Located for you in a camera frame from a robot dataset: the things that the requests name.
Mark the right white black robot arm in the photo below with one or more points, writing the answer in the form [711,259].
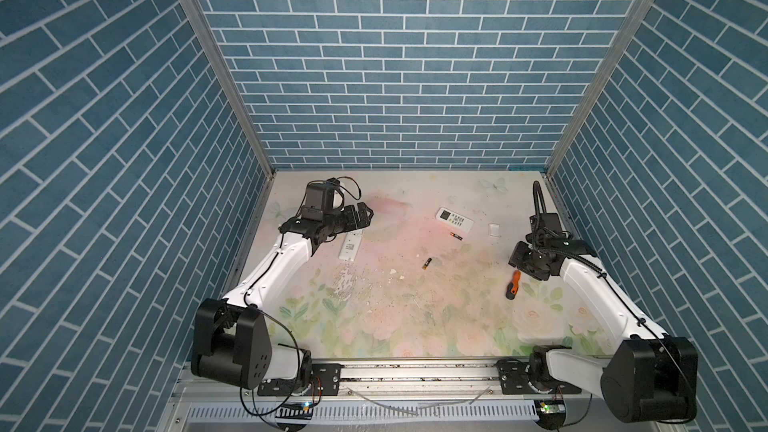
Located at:
[648,375]

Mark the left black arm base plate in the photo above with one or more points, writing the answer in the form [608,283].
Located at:
[327,375]

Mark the circuit board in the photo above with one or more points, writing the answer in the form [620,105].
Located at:
[551,407]
[295,412]

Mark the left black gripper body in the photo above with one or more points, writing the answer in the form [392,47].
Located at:
[343,220]

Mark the white battery cover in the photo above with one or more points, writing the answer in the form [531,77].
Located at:
[494,230]

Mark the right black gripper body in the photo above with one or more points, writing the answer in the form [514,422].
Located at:
[525,258]

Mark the white slotted cable duct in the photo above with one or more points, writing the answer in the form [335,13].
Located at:
[365,413]

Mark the aluminium front rail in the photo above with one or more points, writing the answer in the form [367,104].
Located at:
[198,404]

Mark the left circuit board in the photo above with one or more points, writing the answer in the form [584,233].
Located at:
[295,412]

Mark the right circuit board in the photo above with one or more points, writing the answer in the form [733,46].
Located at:
[551,407]

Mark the white remote with display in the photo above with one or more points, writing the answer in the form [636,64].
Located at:
[454,220]

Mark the orange black screwdriver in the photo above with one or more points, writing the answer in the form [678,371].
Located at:
[513,286]

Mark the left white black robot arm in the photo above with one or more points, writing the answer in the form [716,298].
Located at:
[231,342]

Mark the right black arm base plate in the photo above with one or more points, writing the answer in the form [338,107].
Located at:
[518,377]

